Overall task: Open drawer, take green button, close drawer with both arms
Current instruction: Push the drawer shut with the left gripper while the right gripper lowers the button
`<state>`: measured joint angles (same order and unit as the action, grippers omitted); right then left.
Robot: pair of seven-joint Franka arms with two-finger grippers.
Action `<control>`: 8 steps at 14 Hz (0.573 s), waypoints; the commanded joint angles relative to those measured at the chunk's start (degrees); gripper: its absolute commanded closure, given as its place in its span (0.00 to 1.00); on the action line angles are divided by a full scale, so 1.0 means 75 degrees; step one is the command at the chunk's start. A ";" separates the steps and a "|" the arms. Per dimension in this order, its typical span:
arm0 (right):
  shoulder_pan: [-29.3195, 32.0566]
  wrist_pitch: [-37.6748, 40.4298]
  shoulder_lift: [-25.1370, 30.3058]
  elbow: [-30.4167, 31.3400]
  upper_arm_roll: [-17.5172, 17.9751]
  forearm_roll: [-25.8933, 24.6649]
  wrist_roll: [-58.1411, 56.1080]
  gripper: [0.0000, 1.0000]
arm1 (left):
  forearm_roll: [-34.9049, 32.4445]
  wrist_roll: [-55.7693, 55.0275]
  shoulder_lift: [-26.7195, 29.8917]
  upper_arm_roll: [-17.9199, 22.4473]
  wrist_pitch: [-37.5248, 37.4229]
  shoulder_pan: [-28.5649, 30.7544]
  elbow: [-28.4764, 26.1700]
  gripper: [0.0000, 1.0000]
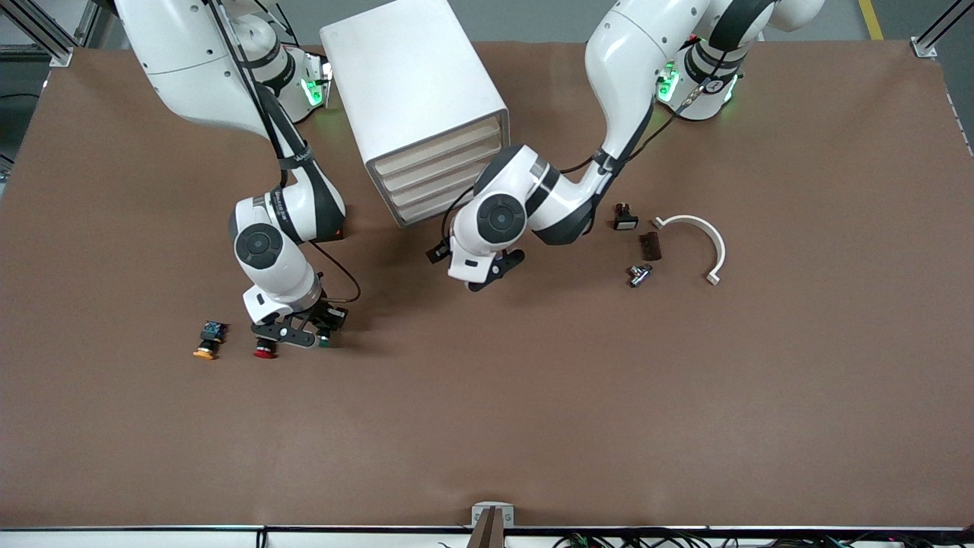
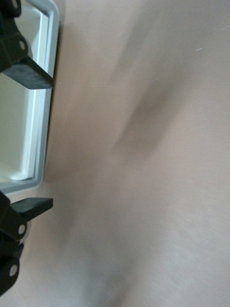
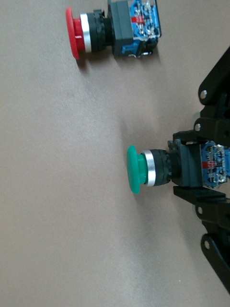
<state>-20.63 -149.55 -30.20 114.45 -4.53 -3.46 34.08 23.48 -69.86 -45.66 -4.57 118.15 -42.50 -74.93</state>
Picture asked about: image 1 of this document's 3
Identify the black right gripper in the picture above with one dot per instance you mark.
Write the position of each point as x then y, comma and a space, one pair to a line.
328, 313

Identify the green push button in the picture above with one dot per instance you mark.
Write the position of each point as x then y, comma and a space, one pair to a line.
324, 344

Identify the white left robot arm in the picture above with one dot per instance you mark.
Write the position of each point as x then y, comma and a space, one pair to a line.
631, 46

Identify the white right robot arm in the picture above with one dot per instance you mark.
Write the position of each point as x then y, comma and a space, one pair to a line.
190, 61

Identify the red push button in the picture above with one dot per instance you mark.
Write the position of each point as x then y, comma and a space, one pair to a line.
264, 353

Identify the yellow push button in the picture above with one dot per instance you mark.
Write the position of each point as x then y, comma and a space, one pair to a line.
212, 332

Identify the white drawer cabinet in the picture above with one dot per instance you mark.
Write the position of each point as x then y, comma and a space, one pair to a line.
411, 76

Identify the small brown block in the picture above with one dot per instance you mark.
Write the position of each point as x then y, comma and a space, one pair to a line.
651, 246

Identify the black white-faced switch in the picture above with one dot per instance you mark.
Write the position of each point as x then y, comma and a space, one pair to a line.
625, 221

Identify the silver key switch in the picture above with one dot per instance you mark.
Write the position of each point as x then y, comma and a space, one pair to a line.
639, 275

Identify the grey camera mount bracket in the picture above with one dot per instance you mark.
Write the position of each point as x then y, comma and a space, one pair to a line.
492, 525

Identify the white curved bracket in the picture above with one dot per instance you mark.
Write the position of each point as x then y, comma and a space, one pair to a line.
715, 243

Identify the aluminium frame post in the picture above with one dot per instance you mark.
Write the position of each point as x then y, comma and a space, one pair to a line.
923, 49
61, 57

